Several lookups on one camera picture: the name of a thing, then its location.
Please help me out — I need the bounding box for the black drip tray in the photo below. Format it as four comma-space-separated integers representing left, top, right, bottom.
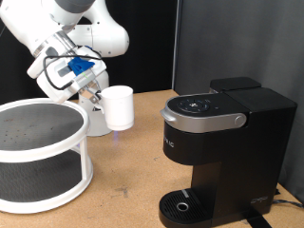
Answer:
158, 188, 213, 228

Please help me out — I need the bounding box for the black backdrop curtain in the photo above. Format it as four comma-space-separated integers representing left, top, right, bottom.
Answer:
0, 0, 179, 105

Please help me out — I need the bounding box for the white mug green-taped handle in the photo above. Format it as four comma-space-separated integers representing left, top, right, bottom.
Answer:
94, 85, 135, 132

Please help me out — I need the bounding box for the silver Keurig lid handle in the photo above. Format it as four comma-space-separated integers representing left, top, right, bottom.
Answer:
160, 108, 248, 135

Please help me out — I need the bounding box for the white two-tier turntable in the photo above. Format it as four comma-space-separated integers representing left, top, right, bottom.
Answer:
0, 97, 95, 215

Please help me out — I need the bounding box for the black power cable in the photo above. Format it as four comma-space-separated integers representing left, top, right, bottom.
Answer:
273, 189, 304, 210

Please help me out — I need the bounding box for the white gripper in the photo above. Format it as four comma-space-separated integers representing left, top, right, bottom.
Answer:
27, 46, 107, 105

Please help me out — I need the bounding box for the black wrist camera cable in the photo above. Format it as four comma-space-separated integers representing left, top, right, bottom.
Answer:
43, 54, 103, 92

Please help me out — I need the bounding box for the black Keurig coffee machine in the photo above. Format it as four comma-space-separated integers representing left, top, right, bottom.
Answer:
158, 75, 298, 228

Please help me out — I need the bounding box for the black tape strip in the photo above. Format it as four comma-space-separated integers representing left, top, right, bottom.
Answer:
241, 208, 273, 228

